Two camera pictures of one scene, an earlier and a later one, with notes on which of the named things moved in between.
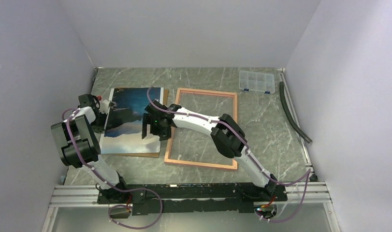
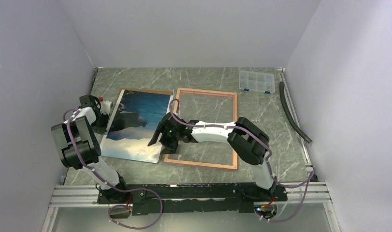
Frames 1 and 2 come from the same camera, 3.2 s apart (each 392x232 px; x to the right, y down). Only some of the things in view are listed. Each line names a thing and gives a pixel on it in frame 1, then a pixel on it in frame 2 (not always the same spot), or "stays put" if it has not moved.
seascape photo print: (123, 133) stays put
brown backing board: (165, 99) → (121, 92)
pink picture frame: (208, 92) stays put
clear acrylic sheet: (190, 144) stays put
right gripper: (148, 119) → (169, 148)
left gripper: (100, 128) stays put
